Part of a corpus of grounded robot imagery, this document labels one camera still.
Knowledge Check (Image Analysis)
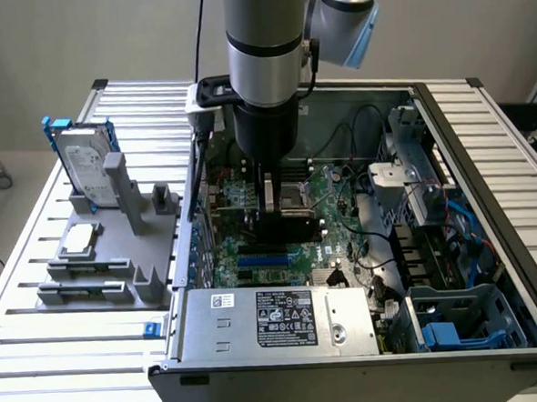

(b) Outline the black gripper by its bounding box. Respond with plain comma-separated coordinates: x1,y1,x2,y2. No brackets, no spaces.
231,96,308,222

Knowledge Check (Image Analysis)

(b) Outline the black graphics card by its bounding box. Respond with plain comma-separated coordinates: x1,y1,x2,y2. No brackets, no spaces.
249,204,326,249

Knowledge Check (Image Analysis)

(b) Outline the CPU socket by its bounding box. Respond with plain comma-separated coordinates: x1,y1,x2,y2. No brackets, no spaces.
278,176,319,219

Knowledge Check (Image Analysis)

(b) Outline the green motherboard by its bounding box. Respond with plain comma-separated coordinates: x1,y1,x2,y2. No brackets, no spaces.
198,120,399,297

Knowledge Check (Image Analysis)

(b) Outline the blue expansion slot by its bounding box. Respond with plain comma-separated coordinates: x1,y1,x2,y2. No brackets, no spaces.
236,252,289,269

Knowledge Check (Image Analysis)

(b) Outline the metal disk bay cage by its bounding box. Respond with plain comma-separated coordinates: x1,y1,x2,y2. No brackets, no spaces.
361,101,463,233

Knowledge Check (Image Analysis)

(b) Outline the silver chipset heatsink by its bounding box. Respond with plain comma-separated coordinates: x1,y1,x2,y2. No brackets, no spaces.
309,269,338,286

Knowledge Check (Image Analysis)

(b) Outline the grey parts rack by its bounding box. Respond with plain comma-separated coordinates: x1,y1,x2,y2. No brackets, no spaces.
27,148,189,317

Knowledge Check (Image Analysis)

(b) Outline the hard disk in blue carrier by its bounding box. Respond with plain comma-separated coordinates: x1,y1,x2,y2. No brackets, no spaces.
41,111,124,216

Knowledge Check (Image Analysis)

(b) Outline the silver power supply unit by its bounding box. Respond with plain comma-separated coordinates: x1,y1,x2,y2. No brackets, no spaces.
169,277,382,370

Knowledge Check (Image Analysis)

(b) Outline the silver CPU chip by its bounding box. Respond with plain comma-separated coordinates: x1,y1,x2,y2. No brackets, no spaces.
63,224,96,254

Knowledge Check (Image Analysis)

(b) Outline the green RAM stick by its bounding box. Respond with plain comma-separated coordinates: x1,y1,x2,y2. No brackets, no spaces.
58,286,107,297

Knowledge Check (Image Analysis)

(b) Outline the open black PC case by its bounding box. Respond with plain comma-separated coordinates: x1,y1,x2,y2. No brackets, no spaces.
130,68,537,402

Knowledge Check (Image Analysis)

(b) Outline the grey drive bay with blue latch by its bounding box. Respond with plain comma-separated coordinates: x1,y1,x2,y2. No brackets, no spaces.
402,278,537,356

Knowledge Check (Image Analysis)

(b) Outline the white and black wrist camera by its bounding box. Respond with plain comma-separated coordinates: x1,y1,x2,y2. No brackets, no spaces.
183,74,240,135

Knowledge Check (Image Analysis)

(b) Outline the black camera cable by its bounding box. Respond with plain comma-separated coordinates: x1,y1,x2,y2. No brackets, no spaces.
182,125,216,223

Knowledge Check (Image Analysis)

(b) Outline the thin black hanging cable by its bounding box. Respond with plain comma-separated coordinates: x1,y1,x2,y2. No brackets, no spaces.
189,0,213,85

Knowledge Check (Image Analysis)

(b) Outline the blue wire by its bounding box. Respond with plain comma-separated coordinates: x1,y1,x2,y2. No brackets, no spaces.
447,196,490,292

